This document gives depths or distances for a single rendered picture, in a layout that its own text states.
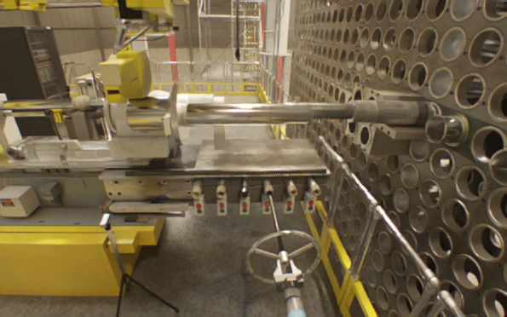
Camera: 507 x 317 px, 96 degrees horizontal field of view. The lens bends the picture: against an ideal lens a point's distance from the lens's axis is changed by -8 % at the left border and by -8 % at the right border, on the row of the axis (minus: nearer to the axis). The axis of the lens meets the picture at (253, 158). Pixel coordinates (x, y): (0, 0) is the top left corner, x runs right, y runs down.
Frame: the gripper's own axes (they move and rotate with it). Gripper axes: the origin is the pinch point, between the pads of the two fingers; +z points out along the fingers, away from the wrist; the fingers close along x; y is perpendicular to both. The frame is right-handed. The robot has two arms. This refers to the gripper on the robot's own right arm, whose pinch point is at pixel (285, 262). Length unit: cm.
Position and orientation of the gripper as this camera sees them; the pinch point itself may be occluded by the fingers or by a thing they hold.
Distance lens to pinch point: 136.0
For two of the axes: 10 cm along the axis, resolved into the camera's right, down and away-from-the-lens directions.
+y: 0.6, 8.8, 4.6
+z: -0.7, -4.6, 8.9
